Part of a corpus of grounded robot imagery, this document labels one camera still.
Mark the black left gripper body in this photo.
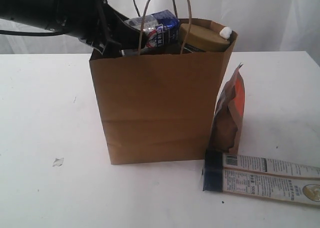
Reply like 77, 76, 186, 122
54, 0, 108, 51

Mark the blue white milk carton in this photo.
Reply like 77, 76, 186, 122
141, 9, 180, 52

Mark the nut jar with gold lid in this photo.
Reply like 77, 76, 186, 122
184, 24, 230, 53

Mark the white candy top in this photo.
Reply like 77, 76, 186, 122
219, 26, 233, 40

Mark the brown pouch with orange label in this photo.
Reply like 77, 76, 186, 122
207, 63, 245, 155

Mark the white long noodle package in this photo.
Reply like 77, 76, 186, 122
202, 150, 320, 207

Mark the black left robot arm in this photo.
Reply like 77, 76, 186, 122
0, 0, 148, 58

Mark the brown paper bag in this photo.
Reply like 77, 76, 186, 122
89, 0, 239, 166

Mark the white curtain backdrop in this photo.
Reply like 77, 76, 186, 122
0, 0, 320, 66

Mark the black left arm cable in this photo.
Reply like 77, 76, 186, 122
0, 29, 68, 37

